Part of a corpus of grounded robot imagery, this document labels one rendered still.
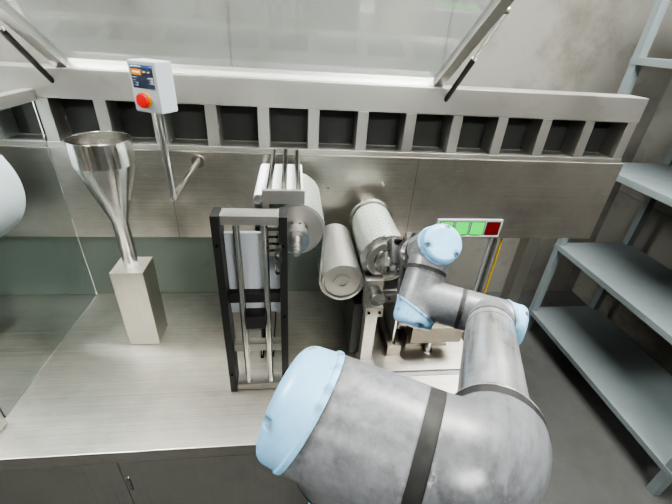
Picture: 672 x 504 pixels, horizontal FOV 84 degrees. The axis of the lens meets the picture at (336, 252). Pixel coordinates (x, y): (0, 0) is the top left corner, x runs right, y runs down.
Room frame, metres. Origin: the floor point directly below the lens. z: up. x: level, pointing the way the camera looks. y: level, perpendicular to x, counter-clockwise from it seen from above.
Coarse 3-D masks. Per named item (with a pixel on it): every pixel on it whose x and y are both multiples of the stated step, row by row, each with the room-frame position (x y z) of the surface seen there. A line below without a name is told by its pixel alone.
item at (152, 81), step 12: (132, 60) 0.83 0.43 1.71; (144, 60) 0.82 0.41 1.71; (156, 60) 0.84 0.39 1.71; (132, 72) 0.83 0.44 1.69; (144, 72) 0.82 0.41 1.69; (156, 72) 0.81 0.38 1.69; (168, 72) 0.84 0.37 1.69; (132, 84) 0.83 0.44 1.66; (144, 84) 0.82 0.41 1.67; (156, 84) 0.81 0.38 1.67; (168, 84) 0.84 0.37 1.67; (144, 96) 0.80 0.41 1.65; (156, 96) 0.81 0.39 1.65; (168, 96) 0.83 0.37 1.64; (144, 108) 0.81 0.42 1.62; (156, 108) 0.81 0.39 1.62; (168, 108) 0.83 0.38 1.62
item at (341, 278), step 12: (336, 228) 1.08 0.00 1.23; (324, 240) 1.02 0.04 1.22; (336, 240) 1.00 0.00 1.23; (348, 240) 1.02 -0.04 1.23; (324, 252) 0.96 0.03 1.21; (336, 252) 0.93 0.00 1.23; (348, 252) 0.94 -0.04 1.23; (324, 264) 0.90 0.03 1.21; (336, 264) 0.87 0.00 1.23; (348, 264) 0.87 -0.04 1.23; (324, 276) 0.85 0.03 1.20; (336, 276) 0.86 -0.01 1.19; (348, 276) 0.87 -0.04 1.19; (360, 276) 0.87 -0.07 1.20; (324, 288) 0.85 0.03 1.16; (336, 288) 0.86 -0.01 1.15; (348, 288) 0.87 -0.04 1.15; (360, 288) 0.87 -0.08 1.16
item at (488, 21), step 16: (496, 0) 0.96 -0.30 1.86; (512, 0) 0.94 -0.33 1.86; (0, 16) 0.94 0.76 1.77; (16, 16) 0.96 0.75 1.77; (496, 16) 0.99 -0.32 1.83; (0, 32) 0.95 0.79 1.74; (16, 32) 0.98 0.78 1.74; (32, 32) 1.00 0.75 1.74; (480, 32) 1.03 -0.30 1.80; (16, 48) 0.99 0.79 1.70; (48, 48) 1.05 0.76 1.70; (464, 48) 1.09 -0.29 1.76; (480, 48) 1.07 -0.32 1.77; (32, 64) 1.03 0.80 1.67; (64, 64) 1.10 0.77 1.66; (80, 64) 1.12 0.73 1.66; (96, 64) 1.13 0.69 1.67; (448, 64) 1.16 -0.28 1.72; (48, 80) 1.08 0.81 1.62; (320, 80) 1.20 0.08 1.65; (336, 80) 1.21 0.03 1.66; (352, 80) 1.22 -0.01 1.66; (368, 80) 1.23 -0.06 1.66; (384, 80) 1.24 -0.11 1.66; (448, 96) 1.22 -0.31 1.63
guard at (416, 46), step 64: (0, 0) 0.92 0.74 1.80; (64, 0) 0.92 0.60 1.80; (128, 0) 0.93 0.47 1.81; (192, 0) 0.94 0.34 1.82; (256, 0) 0.94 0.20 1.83; (320, 0) 0.95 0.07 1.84; (384, 0) 0.95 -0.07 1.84; (448, 0) 0.96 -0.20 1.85; (192, 64) 1.14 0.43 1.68; (256, 64) 1.15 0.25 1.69; (320, 64) 1.16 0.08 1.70; (384, 64) 1.16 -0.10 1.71
